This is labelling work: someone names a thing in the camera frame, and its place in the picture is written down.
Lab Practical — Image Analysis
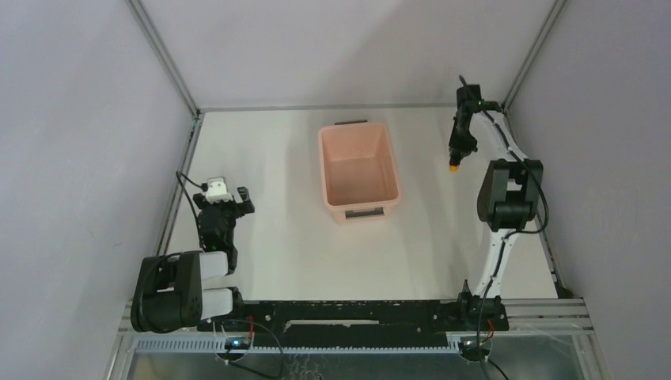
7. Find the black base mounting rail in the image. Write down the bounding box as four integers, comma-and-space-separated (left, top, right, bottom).
197, 300, 510, 350

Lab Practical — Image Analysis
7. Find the left controller board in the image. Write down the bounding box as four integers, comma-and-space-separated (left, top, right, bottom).
224, 337, 252, 352

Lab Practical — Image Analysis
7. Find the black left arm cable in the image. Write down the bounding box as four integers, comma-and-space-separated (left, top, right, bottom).
175, 170, 210, 248

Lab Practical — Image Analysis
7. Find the pink plastic bin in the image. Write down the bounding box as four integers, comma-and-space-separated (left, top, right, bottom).
318, 120, 403, 224

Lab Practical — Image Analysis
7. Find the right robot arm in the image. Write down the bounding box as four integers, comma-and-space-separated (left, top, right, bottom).
445, 82, 547, 332

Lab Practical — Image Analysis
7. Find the aluminium frame left rail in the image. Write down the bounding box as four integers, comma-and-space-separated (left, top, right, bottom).
154, 112, 204, 258

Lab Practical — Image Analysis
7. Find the right controller board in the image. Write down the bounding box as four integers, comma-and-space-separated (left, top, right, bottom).
459, 336, 492, 352

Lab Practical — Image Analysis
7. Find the aluminium frame rail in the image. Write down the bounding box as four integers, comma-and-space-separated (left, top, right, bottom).
154, 112, 204, 258
503, 108, 575, 299

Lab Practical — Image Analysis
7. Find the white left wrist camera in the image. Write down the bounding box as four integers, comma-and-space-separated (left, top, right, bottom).
205, 177, 233, 204

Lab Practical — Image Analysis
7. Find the controller board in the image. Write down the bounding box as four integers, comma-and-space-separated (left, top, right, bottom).
224, 337, 252, 352
459, 336, 492, 352

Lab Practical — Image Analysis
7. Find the grey slotted cable duct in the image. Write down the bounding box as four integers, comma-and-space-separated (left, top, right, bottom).
131, 335, 468, 355

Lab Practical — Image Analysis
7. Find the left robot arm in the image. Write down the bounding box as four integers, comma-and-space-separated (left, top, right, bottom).
131, 187, 255, 334

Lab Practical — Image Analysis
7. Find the aluminium frame right rail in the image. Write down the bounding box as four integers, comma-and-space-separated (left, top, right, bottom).
503, 108, 575, 299

